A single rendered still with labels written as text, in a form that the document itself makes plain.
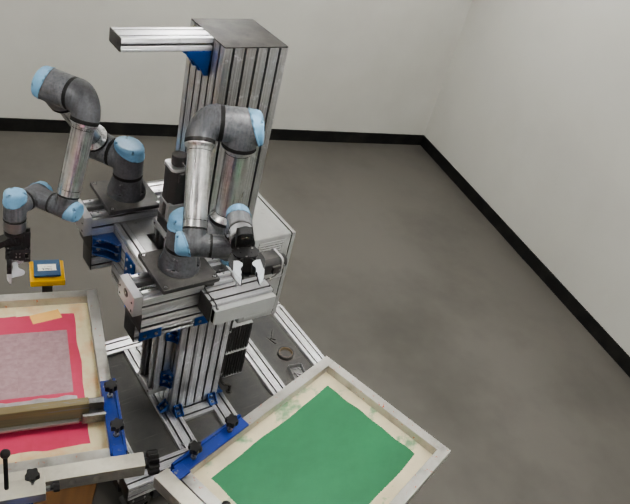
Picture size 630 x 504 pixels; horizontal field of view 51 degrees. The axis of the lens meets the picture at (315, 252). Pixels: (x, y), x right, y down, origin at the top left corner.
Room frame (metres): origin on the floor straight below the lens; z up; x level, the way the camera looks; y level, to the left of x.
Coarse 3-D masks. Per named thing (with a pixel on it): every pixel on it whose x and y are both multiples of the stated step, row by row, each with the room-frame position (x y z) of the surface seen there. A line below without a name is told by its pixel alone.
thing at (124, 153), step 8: (120, 136) 2.26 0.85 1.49; (128, 136) 2.28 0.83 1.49; (112, 144) 2.22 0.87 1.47; (120, 144) 2.21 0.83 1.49; (128, 144) 2.23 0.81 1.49; (136, 144) 2.25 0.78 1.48; (112, 152) 2.20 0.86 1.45; (120, 152) 2.18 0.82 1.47; (128, 152) 2.19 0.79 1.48; (136, 152) 2.20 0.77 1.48; (104, 160) 2.20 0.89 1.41; (112, 160) 2.19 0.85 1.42; (120, 160) 2.18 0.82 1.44; (128, 160) 2.18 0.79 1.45; (136, 160) 2.20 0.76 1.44; (120, 168) 2.18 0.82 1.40; (128, 168) 2.18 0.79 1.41; (136, 168) 2.20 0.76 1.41; (120, 176) 2.18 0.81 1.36; (128, 176) 2.18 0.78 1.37; (136, 176) 2.20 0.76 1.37
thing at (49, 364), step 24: (24, 336) 1.63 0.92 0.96; (48, 336) 1.66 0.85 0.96; (72, 336) 1.69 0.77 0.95; (24, 360) 1.52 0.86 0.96; (48, 360) 1.55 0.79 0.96; (72, 360) 1.58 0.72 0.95; (24, 384) 1.43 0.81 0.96; (48, 384) 1.45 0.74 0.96; (72, 384) 1.48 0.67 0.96; (24, 432) 1.25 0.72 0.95; (48, 432) 1.27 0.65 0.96; (72, 432) 1.30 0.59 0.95
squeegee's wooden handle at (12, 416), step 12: (0, 408) 1.24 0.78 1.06; (12, 408) 1.25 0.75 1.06; (24, 408) 1.26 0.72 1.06; (36, 408) 1.27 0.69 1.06; (48, 408) 1.29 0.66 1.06; (60, 408) 1.30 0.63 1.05; (72, 408) 1.32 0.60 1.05; (84, 408) 1.34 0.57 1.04; (0, 420) 1.22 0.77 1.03; (12, 420) 1.23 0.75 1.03; (24, 420) 1.25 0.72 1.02; (36, 420) 1.27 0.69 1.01; (48, 420) 1.28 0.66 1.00
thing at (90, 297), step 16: (0, 304) 1.72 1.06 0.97; (16, 304) 1.75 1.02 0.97; (32, 304) 1.78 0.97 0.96; (48, 304) 1.81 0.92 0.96; (96, 304) 1.85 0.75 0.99; (96, 320) 1.76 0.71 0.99; (96, 336) 1.69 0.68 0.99; (96, 352) 1.62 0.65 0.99; (0, 464) 1.10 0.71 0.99; (16, 464) 1.12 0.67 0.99; (32, 464) 1.13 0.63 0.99; (48, 464) 1.15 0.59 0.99
